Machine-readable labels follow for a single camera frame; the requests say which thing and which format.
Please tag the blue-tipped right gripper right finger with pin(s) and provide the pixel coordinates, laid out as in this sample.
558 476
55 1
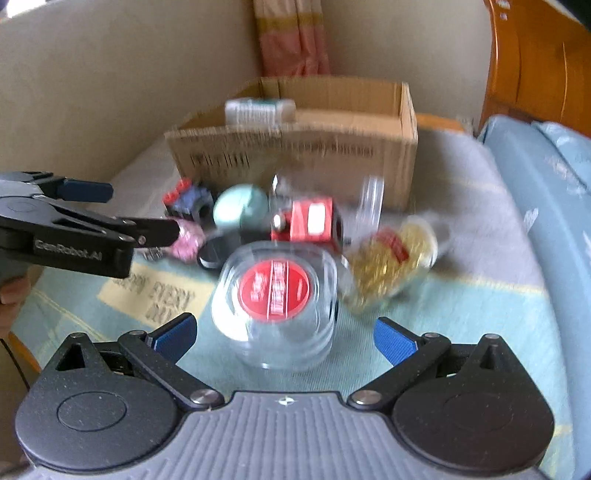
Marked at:
413 359

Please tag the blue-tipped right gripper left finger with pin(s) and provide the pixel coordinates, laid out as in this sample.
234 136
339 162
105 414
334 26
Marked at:
154 356

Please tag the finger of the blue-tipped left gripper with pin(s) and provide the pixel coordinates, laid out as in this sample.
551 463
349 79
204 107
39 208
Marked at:
73 190
150 232

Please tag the pink keychain toy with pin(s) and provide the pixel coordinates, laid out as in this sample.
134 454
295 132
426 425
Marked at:
185 249

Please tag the dark blue block red knobs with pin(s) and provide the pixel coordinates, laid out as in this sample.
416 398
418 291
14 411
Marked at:
189 201

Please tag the black correction tape dispenser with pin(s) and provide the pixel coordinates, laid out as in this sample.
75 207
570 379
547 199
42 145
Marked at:
216 250

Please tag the bottle of golden capsules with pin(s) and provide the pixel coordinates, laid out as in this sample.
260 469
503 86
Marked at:
380 266

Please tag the teal egg-shaped toy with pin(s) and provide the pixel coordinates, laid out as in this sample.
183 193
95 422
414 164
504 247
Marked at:
241 206

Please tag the clear jar red label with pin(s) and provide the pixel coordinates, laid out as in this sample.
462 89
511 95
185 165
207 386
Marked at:
276 304

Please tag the clear plastic cup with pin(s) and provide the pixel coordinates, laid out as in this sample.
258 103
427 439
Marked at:
368 215

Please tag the white medical bottle green label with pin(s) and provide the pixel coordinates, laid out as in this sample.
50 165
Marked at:
260 112

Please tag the red toy fire truck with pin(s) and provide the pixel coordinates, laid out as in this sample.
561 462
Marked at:
310 220

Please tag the person's left hand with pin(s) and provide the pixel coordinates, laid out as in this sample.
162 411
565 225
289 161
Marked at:
13 294

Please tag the grey and teal blanket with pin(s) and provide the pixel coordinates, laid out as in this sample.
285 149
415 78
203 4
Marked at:
489 281

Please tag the brown cardboard box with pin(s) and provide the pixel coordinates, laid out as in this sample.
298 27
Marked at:
345 130

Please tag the blue floral bed sheet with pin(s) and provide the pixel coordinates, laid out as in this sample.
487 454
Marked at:
546 167

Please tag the pink patterned curtain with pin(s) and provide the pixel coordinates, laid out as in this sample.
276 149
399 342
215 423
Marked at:
291 37

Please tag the wooden bed headboard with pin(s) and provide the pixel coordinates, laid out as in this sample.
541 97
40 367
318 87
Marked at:
539 65

